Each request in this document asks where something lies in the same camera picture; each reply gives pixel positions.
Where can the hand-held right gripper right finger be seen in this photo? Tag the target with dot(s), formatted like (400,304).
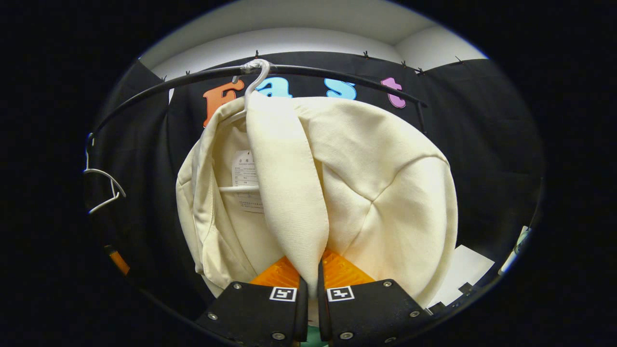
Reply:
(371,313)

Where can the black backdrop cloth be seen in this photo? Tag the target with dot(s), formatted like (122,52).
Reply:
(482,144)

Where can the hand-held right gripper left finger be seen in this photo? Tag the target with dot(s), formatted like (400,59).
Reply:
(255,313)

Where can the black clothes rail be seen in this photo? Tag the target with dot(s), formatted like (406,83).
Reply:
(313,71)

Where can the empty white plastic hanger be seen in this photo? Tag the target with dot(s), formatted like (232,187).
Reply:
(113,180)

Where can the white shirt hanger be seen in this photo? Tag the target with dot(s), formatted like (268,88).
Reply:
(262,77)

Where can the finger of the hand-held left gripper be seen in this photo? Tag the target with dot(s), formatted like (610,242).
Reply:
(119,262)

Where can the cream collared shirt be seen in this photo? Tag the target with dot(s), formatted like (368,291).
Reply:
(385,193)

